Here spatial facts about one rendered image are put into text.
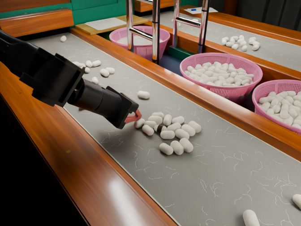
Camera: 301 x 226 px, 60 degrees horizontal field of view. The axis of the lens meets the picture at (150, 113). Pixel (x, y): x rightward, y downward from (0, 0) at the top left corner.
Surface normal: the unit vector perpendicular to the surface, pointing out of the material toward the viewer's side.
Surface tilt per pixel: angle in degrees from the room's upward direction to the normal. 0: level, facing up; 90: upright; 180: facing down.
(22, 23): 90
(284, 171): 0
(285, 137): 0
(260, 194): 0
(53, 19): 90
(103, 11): 90
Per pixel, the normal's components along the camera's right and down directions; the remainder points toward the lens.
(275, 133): 0.00, -0.82
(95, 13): 0.63, 0.44
